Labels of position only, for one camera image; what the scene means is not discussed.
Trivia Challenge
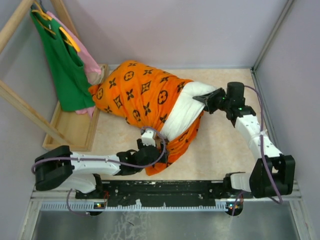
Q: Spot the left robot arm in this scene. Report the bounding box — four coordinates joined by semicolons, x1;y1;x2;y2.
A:
31;138;168;199

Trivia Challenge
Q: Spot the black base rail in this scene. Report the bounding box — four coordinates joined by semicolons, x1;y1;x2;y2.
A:
32;178;300;216

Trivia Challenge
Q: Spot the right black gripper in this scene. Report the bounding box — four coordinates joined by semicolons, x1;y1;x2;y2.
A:
194;87;232;114

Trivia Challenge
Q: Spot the green tank top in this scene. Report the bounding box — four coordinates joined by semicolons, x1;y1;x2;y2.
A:
30;11;95;112

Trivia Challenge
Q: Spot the yellow clothes hanger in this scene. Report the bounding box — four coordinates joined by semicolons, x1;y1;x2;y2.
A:
31;0;81;53

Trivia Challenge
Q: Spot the white pillow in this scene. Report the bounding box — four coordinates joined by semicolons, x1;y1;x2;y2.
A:
160;81;217;141

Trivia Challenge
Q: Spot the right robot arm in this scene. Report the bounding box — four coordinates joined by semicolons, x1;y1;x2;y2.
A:
194;82;296;204

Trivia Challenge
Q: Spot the wooden clothes rack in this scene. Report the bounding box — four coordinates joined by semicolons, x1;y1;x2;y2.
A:
0;14;98;157

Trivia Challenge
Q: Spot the orange patterned pillowcase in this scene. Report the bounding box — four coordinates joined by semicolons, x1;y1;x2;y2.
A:
88;60;203;176

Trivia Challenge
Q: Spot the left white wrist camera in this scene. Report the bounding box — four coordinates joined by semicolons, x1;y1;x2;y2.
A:
141;129;156;147

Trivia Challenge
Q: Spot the pink shirt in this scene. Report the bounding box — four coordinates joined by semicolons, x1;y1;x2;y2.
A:
46;11;104;117

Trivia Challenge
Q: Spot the teal clothes hanger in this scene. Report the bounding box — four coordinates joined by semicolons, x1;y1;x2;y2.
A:
30;0;47;13

